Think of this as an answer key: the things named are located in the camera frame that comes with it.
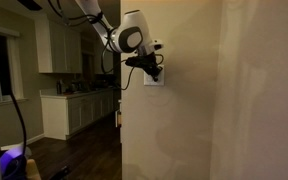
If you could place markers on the dark bottle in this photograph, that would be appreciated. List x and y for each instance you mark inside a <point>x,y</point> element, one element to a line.
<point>59,87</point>

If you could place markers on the white kitchen cabinet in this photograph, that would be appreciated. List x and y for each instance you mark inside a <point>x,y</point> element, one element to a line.
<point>59,46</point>
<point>77,113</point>

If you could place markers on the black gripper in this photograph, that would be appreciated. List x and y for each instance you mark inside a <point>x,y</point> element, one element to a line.
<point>149,61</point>

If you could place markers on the small black flat object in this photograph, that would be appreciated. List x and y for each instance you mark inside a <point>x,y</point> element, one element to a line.
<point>60,173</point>

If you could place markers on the white lower kitchen cabinet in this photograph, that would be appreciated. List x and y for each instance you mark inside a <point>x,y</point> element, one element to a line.
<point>77,113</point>

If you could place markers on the white upper kitchen cabinet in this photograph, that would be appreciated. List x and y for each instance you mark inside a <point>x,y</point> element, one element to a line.
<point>59,46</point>

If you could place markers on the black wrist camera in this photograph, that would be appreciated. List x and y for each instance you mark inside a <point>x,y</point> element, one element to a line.
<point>134,61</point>

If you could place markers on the white wall switch plate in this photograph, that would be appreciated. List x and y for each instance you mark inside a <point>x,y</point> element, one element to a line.
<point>148,80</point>

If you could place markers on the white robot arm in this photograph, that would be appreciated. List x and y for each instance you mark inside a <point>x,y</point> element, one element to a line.
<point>130,36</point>

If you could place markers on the window with white frame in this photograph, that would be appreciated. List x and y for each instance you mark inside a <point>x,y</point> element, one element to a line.
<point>4,63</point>

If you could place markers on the tan rounded object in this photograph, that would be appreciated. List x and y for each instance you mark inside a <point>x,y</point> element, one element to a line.
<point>33,170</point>

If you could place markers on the dark ceiling vent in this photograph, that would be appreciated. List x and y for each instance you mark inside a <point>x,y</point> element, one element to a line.
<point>30,4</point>

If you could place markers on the purple-lit round device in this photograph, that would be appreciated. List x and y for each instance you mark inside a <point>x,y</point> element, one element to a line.
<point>12,163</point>

